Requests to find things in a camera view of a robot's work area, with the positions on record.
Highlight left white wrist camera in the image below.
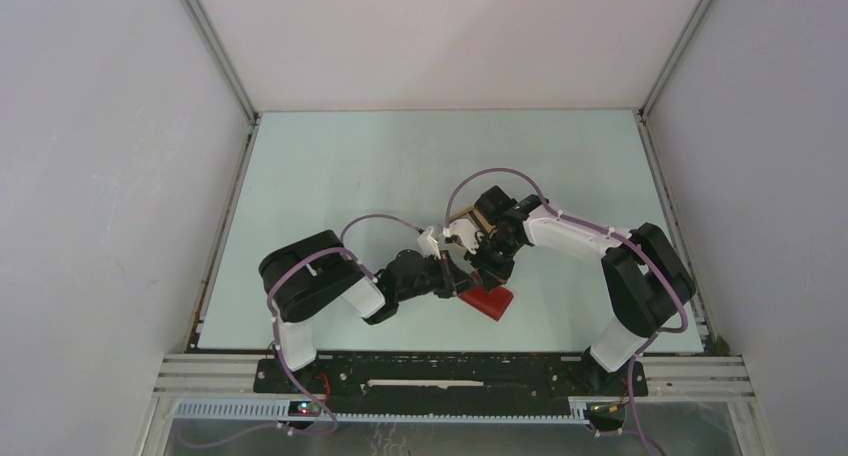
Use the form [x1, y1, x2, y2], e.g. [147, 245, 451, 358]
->
[416, 226, 442, 259]

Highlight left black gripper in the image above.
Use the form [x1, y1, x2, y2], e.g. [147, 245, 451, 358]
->
[395, 249, 479, 302]

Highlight red card holder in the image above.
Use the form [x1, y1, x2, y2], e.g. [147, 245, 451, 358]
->
[458, 284, 514, 322]

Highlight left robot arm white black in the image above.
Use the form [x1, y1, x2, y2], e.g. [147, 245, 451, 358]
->
[258, 230, 479, 393]

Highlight beige oval tray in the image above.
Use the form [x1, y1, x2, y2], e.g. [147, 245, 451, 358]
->
[450, 206, 496, 237]

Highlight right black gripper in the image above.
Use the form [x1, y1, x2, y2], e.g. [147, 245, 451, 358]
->
[463, 233, 522, 293]

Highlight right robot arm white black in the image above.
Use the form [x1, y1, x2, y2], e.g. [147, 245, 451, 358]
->
[444, 186, 696, 394]

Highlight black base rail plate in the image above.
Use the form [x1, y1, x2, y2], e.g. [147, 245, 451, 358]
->
[253, 351, 648, 416]

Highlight white cable duct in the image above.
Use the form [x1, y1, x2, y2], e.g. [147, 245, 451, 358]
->
[172, 398, 589, 425]

